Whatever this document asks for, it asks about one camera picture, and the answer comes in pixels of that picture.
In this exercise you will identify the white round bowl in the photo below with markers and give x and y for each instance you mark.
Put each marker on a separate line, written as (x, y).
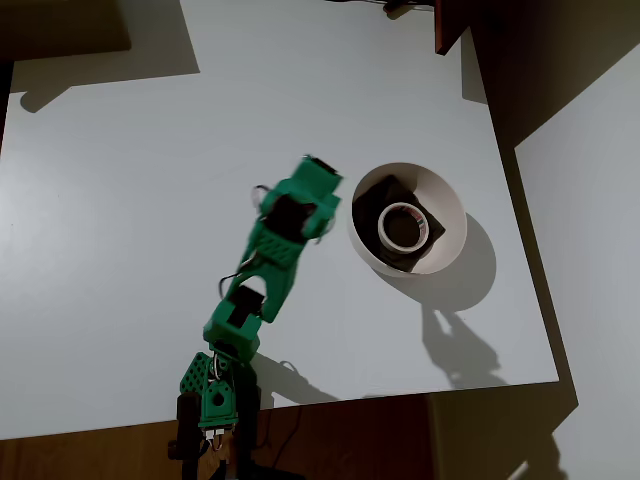
(445, 200)

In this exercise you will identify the dark flat panel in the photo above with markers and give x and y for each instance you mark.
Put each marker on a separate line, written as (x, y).
(60, 25)

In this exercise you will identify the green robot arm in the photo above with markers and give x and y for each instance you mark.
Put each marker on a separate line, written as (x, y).
(270, 260)

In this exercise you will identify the reddish brown wooden board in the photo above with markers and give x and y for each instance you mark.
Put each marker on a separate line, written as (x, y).
(447, 25)

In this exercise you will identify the white masking tape roll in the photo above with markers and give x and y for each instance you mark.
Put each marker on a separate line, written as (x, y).
(384, 232)

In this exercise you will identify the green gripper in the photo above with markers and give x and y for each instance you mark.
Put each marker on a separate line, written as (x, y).
(317, 175)

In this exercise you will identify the dark folded cloth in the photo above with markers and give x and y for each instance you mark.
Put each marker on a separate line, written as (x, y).
(367, 215)

